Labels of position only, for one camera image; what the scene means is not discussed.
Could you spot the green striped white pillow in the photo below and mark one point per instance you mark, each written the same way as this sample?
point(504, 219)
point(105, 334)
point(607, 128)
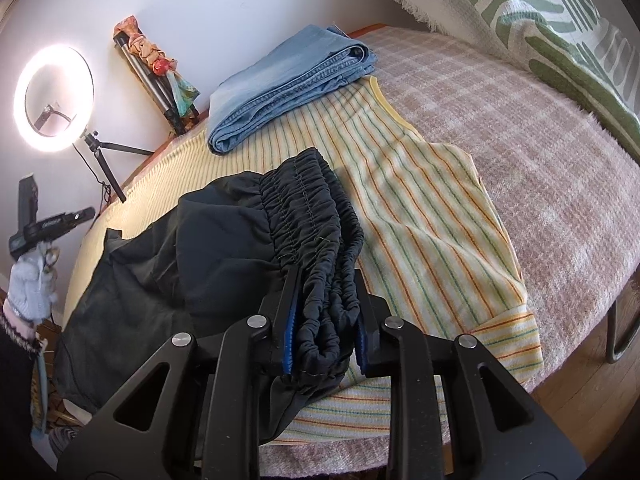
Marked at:
point(567, 44)

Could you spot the left hand white glove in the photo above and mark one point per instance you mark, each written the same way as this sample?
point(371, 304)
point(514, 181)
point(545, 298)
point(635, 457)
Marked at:
point(32, 294)

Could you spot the white ring light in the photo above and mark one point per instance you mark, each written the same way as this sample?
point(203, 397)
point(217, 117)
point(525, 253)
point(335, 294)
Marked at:
point(53, 98)

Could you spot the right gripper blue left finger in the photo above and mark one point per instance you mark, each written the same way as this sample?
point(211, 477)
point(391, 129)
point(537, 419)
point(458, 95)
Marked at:
point(287, 314)

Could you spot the yellow striped bed sheet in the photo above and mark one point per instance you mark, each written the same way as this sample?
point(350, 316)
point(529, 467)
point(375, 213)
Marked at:
point(357, 407)

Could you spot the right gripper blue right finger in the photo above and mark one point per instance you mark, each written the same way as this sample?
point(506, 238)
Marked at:
point(368, 346)

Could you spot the folded blue jeans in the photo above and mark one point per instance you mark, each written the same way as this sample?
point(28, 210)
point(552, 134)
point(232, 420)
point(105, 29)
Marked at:
point(313, 62)

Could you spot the left forearm dark sleeve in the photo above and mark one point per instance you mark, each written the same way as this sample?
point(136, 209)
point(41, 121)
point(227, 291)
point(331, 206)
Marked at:
point(19, 348)

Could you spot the pink checked blanket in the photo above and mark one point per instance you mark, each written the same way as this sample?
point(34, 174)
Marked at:
point(525, 169)

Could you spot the dark green pants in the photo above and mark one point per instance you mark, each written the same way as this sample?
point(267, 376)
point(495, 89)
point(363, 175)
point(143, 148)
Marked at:
point(207, 264)

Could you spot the orange floral cloth strip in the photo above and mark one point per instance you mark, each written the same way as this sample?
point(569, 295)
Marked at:
point(183, 92)

